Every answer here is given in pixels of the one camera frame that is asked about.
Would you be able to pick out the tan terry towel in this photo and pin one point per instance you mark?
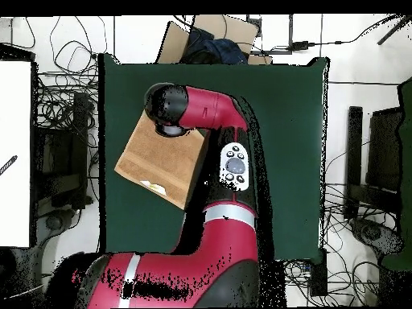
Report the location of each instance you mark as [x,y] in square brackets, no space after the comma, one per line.
[161,157]

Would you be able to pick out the dark green table cloth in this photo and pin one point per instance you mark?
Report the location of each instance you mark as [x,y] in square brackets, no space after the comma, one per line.
[283,145]

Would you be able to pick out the brown cardboard box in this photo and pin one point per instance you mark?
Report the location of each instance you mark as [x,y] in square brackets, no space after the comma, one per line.
[173,45]

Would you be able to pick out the black office chair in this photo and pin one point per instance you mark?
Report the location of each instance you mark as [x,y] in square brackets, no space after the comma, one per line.
[64,154]
[383,145]

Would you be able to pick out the dark blue clothing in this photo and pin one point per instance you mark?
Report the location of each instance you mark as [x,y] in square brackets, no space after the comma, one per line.
[219,48]

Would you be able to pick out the black power adapter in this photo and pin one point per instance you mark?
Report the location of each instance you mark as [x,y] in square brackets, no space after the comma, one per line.
[300,45]

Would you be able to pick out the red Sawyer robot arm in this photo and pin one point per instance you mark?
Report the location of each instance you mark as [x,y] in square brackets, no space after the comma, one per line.
[212,109]

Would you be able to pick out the black striped rod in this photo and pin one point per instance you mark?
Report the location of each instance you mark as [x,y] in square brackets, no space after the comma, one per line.
[9,164]

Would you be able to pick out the black tripod leg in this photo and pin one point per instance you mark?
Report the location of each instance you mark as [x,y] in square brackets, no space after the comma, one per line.
[394,30]

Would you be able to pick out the white board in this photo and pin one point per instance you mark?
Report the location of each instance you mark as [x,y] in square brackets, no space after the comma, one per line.
[14,145]

